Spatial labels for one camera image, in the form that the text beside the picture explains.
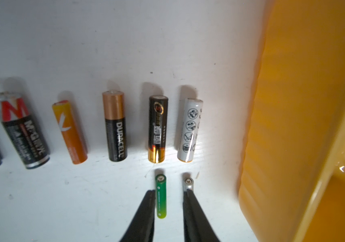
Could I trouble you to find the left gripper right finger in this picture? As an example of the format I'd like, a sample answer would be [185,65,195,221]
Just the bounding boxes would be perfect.
[182,189,220,242]

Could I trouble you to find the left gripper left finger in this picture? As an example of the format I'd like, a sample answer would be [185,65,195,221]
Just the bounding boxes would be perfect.
[120,190,156,242]

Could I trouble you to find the green battery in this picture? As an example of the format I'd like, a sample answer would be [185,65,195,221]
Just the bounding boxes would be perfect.
[155,174,167,219]

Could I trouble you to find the yellow plastic storage box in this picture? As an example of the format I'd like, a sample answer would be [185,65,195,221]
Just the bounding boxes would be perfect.
[238,1,345,242]

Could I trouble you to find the black gold battery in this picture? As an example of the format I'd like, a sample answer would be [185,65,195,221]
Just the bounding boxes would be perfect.
[148,95,168,163]
[0,92,50,169]

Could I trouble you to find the black copper Duracell battery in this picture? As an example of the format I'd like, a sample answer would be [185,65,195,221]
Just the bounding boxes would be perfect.
[102,90,128,162]

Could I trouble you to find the orange battery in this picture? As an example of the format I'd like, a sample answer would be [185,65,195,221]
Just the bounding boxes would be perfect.
[52,100,88,164]

